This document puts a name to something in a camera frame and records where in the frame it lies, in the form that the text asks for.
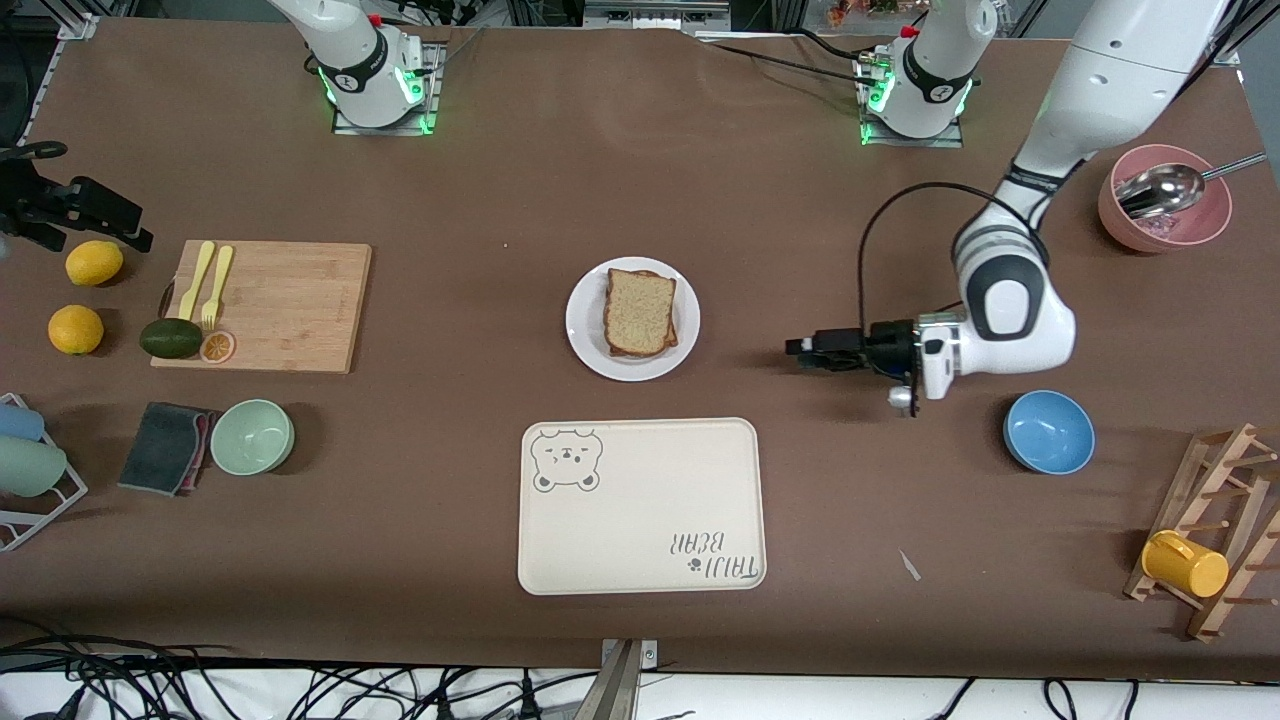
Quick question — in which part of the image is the grey equipment box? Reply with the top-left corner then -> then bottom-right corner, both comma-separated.
583,0 -> 731,31

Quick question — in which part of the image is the dark green avocado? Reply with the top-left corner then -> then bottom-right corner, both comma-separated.
139,317 -> 204,360

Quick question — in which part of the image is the aluminium frame profile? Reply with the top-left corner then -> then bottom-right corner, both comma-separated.
1205,0 -> 1280,67

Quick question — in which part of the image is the yellow lemon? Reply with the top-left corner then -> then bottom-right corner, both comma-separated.
47,304 -> 105,357
65,240 -> 126,288

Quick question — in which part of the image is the brown bread slice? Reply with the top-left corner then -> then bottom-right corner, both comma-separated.
604,268 -> 677,357
608,268 -> 682,359

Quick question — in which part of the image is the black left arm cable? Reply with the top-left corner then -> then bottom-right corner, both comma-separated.
857,182 -> 1013,341

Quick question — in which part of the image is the white round plate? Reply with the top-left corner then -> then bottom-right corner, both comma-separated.
566,257 -> 701,383

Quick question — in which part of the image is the sage green plastic cup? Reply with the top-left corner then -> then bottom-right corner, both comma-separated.
0,436 -> 69,498

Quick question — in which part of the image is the pink bowl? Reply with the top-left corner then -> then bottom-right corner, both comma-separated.
1098,144 -> 1233,254

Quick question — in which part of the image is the cream bear print tray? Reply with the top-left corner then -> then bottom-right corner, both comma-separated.
517,417 -> 768,597

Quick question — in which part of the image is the blue bowl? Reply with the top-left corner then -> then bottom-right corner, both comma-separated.
1003,390 -> 1096,476

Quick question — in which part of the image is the metal scoop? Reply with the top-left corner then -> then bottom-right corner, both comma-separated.
1113,152 -> 1269,221

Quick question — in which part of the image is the bamboo cutting board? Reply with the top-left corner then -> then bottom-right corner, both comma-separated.
150,240 -> 373,375

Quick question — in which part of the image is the yellow plastic fork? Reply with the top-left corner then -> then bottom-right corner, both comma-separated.
200,245 -> 235,332

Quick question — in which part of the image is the pink folded cloth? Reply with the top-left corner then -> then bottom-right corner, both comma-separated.
185,410 -> 216,496

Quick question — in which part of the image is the yellow plastic knife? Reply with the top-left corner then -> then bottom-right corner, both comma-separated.
178,240 -> 216,322

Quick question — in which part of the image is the mint green bowl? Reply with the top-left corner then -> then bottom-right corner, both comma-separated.
209,399 -> 296,477

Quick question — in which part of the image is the black base cable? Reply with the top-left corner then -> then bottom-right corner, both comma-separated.
697,35 -> 881,91

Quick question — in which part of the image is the blue plastic cup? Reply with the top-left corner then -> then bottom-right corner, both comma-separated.
0,402 -> 47,443

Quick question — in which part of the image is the white wire rack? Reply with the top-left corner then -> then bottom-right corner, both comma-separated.
0,392 -> 89,553

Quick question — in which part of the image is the dark grey folded cloth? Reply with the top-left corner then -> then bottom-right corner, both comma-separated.
117,401 -> 213,498

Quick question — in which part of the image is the wooden mug rack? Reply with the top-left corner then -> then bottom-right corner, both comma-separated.
1123,421 -> 1280,643

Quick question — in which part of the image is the yellow mug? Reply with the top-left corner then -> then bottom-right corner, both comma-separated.
1141,530 -> 1230,599

